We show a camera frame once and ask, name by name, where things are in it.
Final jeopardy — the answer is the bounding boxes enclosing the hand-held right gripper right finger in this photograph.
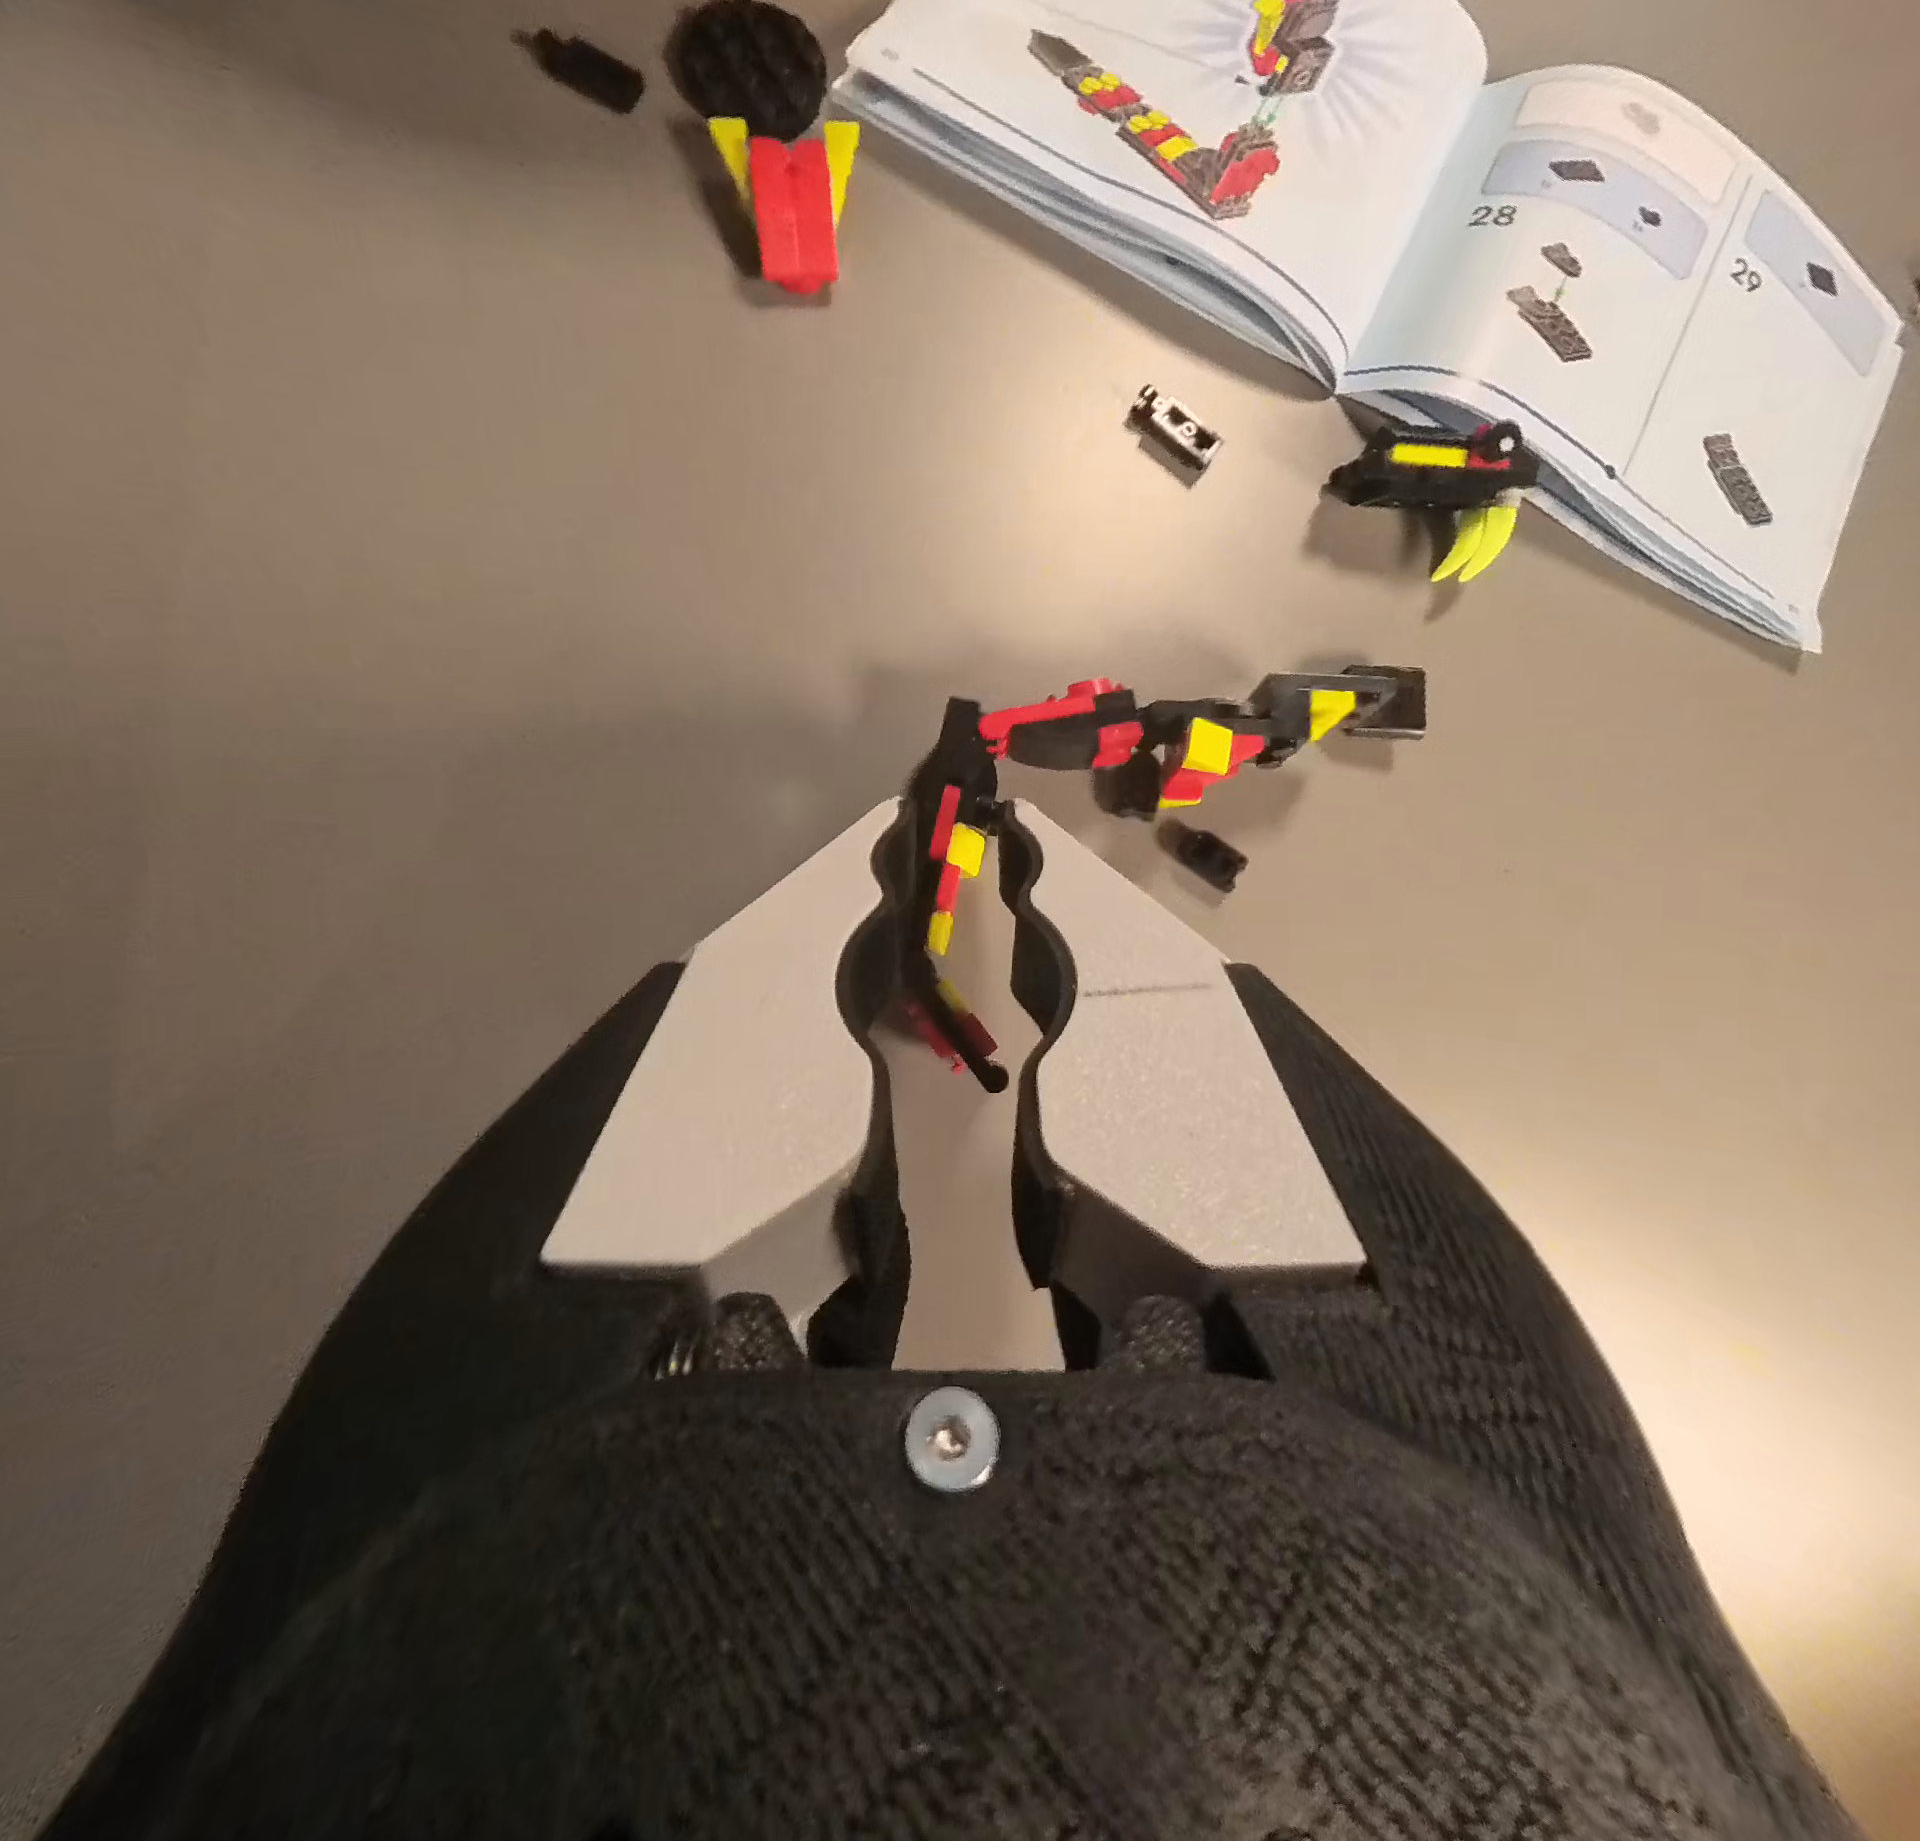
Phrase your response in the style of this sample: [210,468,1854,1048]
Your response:
[996,800,1369,1372]

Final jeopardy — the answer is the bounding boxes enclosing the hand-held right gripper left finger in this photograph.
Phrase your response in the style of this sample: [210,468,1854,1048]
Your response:
[539,797,914,1371]

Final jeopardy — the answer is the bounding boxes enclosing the long red black lego assembly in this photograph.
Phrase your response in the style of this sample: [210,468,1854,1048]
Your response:
[894,668,1426,1097]

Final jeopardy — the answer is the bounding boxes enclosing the small black lego brick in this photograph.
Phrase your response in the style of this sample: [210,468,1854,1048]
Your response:
[1154,817,1250,896]

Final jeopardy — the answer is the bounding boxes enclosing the black lego head yellow fangs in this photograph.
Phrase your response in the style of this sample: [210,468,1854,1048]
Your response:
[1324,420,1543,586]

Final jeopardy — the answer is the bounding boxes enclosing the black lego piece clear part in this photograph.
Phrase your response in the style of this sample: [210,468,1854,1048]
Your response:
[1124,381,1225,487]

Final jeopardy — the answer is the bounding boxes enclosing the red yellow lego round-plate assembly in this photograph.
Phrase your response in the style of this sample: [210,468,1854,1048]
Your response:
[663,0,864,299]

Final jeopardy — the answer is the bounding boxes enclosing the open lego instruction booklet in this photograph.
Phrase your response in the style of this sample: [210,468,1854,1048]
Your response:
[828,0,1906,655]

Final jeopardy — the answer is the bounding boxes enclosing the small flat black lego piece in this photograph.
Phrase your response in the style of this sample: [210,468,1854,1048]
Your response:
[511,24,648,116]

